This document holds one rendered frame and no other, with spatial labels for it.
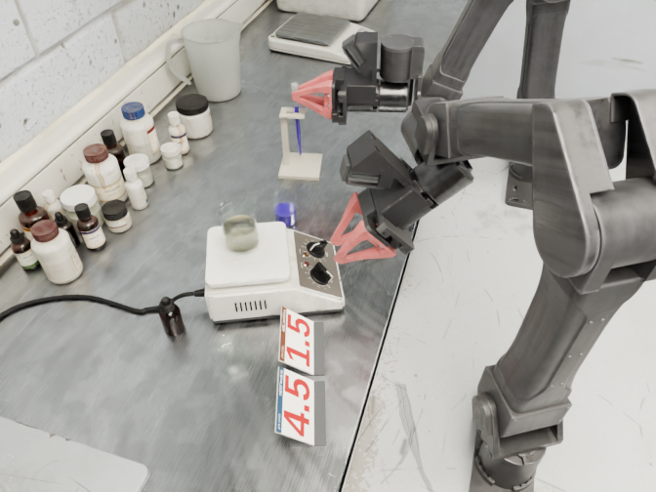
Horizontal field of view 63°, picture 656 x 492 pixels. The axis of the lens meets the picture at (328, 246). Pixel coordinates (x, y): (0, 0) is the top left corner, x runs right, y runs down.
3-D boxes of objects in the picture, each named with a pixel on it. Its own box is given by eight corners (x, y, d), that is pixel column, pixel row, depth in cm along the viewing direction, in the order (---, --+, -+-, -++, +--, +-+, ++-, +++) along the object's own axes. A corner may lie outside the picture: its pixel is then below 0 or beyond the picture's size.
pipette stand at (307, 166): (322, 156, 111) (322, 101, 102) (318, 181, 105) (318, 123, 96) (283, 154, 111) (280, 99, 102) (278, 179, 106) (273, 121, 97)
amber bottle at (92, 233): (83, 242, 93) (66, 205, 87) (102, 234, 94) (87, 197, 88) (90, 254, 91) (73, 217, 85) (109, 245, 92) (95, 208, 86)
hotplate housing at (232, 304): (333, 253, 91) (334, 218, 85) (345, 313, 82) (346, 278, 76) (200, 265, 89) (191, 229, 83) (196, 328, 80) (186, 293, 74)
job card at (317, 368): (323, 323, 80) (323, 306, 78) (324, 376, 74) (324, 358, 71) (282, 323, 80) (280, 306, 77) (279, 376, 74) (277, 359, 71)
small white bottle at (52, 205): (56, 219, 97) (40, 186, 92) (72, 219, 97) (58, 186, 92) (51, 229, 95) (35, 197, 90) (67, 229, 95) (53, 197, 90)
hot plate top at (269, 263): (285, 224, 84) (285, 220, 84) (291, 281, 76) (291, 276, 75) (208, 230, 83) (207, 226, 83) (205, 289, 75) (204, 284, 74)
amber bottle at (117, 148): (133, 177, 106) (119, 135, 99) (113, 183, 105) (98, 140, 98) (128, 166, 108) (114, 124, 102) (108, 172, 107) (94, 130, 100)
